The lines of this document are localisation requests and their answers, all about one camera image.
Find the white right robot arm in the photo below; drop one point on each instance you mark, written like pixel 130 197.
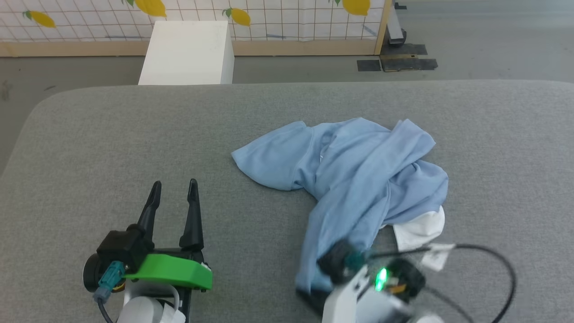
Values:
pixel 426 318

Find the lemon print partition screen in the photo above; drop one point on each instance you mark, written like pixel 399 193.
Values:
pixel 287 22

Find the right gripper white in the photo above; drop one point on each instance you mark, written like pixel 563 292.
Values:
pixel 358 300

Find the large black floor mat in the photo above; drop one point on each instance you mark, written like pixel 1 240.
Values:
pixel 408 63

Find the grey metal stand foot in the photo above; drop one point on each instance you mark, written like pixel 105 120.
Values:
pixel 395 31

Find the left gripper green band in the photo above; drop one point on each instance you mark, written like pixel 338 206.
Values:
pixel 172 269

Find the light blue garment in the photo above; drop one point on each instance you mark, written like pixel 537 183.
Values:
pixel 354 170

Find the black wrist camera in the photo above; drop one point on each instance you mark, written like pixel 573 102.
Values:
pixel 338 262
pixel 119 251

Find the small black floor mat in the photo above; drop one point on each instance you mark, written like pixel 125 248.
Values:
pixel 368 65

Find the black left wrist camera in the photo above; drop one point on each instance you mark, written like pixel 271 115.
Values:
pixel 119 251

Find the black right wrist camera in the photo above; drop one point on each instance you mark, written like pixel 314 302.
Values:
pixel 338 262

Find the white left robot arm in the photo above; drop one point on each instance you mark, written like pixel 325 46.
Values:
pixel 148 309

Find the white rectangular box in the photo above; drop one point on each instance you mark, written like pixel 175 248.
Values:
pixel 188 54

